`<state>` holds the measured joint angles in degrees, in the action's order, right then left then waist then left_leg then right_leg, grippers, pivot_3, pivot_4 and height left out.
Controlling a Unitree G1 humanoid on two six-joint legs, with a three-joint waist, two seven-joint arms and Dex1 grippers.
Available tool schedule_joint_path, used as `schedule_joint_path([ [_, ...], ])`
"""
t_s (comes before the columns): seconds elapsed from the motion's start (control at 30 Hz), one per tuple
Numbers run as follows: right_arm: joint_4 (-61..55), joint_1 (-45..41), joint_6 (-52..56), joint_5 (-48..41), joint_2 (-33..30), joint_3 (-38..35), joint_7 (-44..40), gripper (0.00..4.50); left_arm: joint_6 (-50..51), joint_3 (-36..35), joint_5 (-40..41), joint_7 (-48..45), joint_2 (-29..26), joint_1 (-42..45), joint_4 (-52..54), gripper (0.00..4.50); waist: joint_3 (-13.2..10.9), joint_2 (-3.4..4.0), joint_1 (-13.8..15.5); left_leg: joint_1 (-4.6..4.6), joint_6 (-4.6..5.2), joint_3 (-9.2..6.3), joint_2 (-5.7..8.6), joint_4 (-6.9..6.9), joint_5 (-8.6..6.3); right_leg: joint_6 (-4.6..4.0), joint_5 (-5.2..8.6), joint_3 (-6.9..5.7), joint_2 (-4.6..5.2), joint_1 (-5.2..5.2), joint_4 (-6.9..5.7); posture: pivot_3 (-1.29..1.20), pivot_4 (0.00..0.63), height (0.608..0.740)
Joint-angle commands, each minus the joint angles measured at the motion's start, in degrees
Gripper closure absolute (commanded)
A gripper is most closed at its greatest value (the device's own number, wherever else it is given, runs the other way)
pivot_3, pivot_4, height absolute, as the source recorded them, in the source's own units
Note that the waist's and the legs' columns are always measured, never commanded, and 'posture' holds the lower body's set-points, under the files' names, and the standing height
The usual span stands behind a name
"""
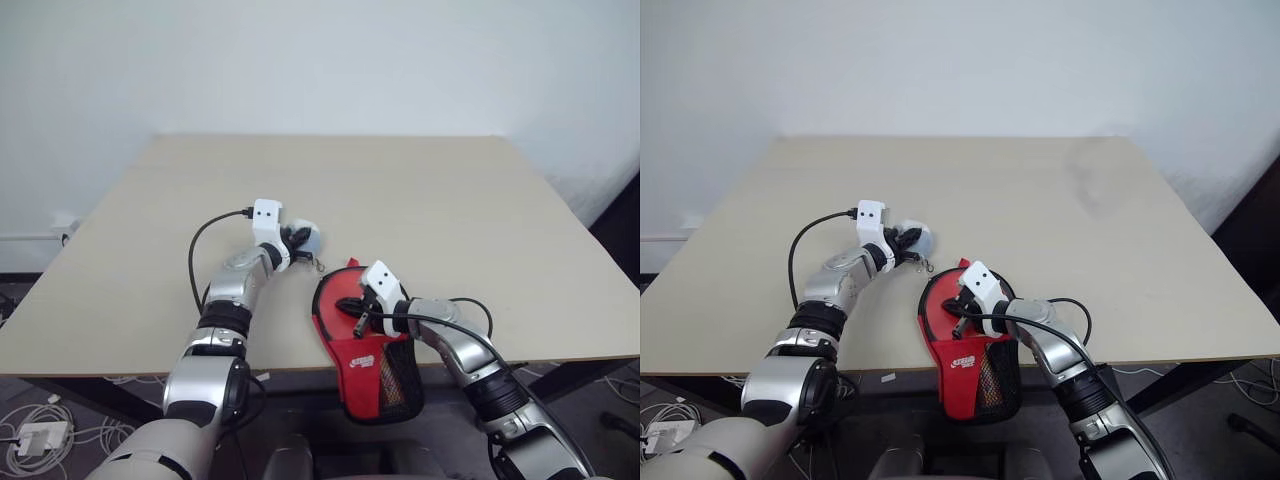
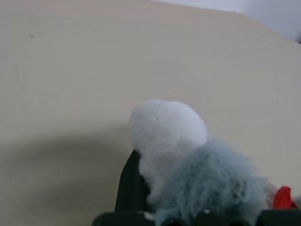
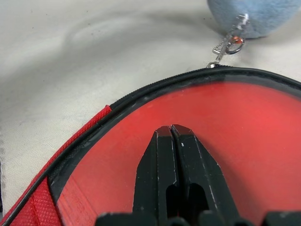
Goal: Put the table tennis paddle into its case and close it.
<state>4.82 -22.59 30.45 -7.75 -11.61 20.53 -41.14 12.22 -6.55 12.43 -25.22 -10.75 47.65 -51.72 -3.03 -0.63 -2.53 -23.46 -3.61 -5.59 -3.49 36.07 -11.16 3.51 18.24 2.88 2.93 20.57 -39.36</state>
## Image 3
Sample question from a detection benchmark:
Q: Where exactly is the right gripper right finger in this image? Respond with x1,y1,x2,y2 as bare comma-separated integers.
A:
171,124,240,218

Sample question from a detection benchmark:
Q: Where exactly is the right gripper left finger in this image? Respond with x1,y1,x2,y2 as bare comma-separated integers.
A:
133,125,180,218

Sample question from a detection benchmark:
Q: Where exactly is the clear mesh zipper pouch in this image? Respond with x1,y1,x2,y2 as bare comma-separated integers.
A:
0,61,301,226

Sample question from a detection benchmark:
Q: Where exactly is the blue plush pompom keychain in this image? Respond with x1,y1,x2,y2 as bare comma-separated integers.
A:
206,0,301,61

